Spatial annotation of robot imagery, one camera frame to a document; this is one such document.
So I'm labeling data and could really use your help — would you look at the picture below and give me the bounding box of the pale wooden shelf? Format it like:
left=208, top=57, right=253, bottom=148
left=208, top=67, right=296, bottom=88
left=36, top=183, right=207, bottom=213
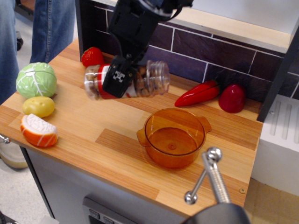
left=91, top=0, right=299, bottom=54

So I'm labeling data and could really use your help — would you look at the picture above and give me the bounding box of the white toy sink unit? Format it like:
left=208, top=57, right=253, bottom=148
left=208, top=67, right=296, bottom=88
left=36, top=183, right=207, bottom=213
left=251, top=95, right=299, bottom=196

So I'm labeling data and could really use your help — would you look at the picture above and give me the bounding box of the grey oven control panel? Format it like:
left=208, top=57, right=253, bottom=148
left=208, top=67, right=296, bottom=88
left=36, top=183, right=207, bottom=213
left=82, top=197, right=135, bottom=224

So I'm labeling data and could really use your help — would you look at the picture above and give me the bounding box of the red toy strawberry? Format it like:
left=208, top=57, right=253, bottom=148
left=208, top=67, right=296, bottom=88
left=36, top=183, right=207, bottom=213
left=81, top=47, right=104, bottom=68

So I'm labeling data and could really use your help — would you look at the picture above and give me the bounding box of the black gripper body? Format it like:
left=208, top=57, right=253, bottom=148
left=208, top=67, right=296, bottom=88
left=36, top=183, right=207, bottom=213
left=107, top=0, right=161, bottom=67

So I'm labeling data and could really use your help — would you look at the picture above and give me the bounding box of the yellow toy potato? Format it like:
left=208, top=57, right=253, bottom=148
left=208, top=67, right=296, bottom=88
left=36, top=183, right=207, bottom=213
left=22, top=96, right=55, bottom=118

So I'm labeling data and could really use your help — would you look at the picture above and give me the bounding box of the person in blue jeans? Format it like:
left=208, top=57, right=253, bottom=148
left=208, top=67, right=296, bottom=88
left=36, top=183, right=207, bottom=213
left=0, top=0, right=78, bottom=169

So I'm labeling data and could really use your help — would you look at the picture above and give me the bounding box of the orange salmon sushi toy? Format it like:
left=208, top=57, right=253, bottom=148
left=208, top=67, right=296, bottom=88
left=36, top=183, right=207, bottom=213
left=20, top=114, right=58, bottom=147

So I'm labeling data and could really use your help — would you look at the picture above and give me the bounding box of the small metal knob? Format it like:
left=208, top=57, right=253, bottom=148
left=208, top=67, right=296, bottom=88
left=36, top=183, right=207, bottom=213
left=0, top=135, right=11, bottom=144

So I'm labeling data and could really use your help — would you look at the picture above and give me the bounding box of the clear almond spice jar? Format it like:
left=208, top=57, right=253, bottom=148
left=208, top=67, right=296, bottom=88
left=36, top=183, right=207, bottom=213
left=84, top=60, right=170, bottom=100

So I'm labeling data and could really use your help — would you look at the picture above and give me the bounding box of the red toy chili pepper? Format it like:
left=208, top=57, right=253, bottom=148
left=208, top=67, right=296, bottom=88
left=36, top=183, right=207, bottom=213
left=175, top=80, right=221, bottom=107

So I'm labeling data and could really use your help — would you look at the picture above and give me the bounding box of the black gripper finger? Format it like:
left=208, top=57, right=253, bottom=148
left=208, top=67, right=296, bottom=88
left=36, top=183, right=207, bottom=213
left=102, top=56, right=137, bottom=98

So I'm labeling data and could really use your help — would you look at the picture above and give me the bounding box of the green toy cabbage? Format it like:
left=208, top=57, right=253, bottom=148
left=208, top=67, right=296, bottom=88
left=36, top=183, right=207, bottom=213
left=16, top=62, right=57, bottom=98

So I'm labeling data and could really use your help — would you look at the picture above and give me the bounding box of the orange transparent plastic pot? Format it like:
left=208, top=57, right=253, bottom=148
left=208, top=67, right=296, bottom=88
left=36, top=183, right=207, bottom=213
left=137, top=108, right=212, bottom=169

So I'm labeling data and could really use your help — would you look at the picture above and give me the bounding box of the dark red toy pepper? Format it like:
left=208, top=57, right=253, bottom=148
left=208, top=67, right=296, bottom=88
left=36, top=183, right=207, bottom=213
left=219, top=84, right=246, bottom=113

